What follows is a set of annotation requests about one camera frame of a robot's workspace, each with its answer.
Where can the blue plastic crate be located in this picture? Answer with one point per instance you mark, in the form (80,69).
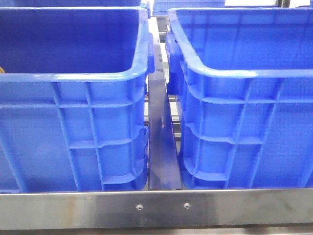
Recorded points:
(72,98)
(245,93)

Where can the rail screw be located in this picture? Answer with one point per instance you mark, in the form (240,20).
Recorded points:
(139,207)
(187,206)

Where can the stainless steel front rail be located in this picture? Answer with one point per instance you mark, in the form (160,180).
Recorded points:
(162,208)

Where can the left rail screw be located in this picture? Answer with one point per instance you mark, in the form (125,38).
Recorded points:
(139,207)

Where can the blue crate rear right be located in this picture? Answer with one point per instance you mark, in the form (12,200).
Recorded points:
(161,7)

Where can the blue plastic crate right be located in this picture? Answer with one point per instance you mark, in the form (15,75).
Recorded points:
(245,93)

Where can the blue crate rear left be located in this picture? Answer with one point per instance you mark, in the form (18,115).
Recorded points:
(77,3)

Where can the blue plastic crate left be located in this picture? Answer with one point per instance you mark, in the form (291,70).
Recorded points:
(72,98)

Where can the right rail screw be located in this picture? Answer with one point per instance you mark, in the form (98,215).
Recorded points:
(187,206)

